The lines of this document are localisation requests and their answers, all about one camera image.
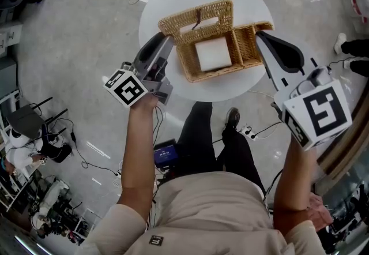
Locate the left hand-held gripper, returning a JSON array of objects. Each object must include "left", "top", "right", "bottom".
[{"left": 103, "top": 32, "right": 175, "bottom": 109}]

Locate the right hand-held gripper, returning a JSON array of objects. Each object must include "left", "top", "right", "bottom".
[{"left": 255, "top": 31, "right": 353, "bottom": 151}]

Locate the wicker basket with lid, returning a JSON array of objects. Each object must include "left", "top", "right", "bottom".
[{"left": 157, "top": 0, "right": 275, "bottom": 84}]

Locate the person's left forearm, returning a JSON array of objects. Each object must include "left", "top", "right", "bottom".
[{"left": 118, "top": 95, "right": 160, "bottom": 231}]

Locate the person's right forearm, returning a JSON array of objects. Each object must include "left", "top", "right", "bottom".
[{"left": 272, "top": 135, "right": 318, "bottom": 231}]

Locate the white napkin stack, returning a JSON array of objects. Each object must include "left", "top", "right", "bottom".
[{"left": 194, "top": 38, "right": 234, "bottom": 73}]

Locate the person's left hand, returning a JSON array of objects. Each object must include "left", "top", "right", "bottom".
[{"left": 146, "top": 58, "right": 167, "bottom": 81}]

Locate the person's right shoe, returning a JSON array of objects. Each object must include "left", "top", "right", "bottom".
[{"left": 225, "top": 107, "right": 240, "bottom": 130}]

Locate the person's left leg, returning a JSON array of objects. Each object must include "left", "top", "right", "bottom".
[{"left": 176, "top": 102, "right": 217, "bottom": 180}]

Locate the person's leg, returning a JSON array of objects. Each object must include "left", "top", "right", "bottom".
[
  {"left": 216, "top": 128, "right": 266, "bottom": 196},
  {"left": 176, "top": 102, "right": 217, "bottom": 180}
]

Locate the person's right leg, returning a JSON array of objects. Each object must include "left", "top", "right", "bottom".
[{"left": 216, "top": 128, "right": 266, "bottom": 196}]

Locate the brown wooden threshold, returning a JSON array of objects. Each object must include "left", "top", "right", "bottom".
[{"left": 312, "top": 95, "right": 369, "bottom": 189}]

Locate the black display device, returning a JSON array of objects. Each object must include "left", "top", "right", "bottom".
[{"left": 153, "top": 138, "right": 180, "bottom": 170}]

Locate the white drawer unit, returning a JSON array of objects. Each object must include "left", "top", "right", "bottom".
[{"left": 0, "top": 24, "right": 24, "bottom": 56}]

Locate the black wooden chair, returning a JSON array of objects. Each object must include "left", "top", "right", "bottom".
[{"left": 6, "top": 96, "right": 69, "bottom": 147}]

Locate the grey metal cabinet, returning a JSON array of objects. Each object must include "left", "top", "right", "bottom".
[{"left": 0, "top": 56, "right": 18, "bottom": 89}]

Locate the pink cloth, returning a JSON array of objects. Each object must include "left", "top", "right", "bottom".
[{"left": 308, "top": 194, "right": 334, "bottom": 232}]

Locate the person's beige shirt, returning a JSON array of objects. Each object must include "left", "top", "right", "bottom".
[{"left": 76, "top": 171, "right": 321, "bottom": 255}]

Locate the long black cable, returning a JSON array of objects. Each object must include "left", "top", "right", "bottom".
[{"left": 70, "top": 129, "right": 119, "bottom": 176}]

